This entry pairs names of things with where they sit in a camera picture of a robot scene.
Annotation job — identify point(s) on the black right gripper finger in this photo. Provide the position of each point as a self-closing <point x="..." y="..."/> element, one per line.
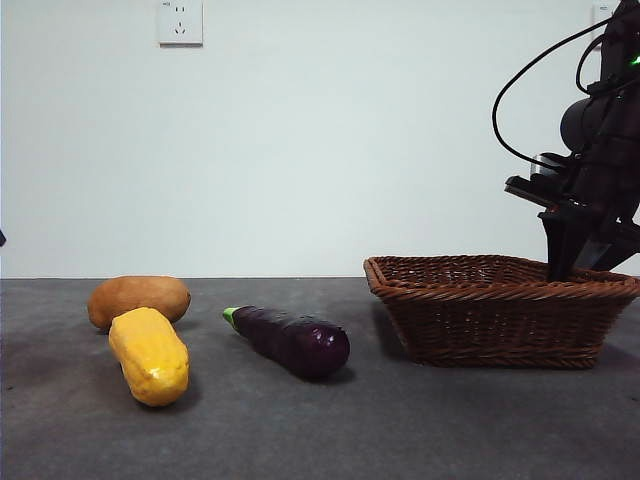
<point x="562" y="245"/>
<point x="597" y="256"/>

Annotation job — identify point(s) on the brown woven wicker basket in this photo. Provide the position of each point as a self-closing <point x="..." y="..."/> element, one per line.
<point x="500" y="320"/>

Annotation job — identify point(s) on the purple eggplant with green stem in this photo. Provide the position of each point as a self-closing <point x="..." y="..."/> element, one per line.
<point x="295" y="340"/>

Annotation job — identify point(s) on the brown potato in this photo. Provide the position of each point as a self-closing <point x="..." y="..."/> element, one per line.
<point x="145" y="295"/>

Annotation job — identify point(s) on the yellow corn cob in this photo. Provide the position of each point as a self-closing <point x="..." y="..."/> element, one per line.
<point x="150" y="357"/>

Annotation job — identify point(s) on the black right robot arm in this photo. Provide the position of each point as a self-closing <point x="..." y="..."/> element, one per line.
<point x="607" y="160"/>

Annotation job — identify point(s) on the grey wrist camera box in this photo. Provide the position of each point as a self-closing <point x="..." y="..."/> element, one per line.
<point x="549" y="164"/>

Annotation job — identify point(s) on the white wall socket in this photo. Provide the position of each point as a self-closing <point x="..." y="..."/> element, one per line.
<point x="601" y="12"/>
<point x="181" y="22"/>

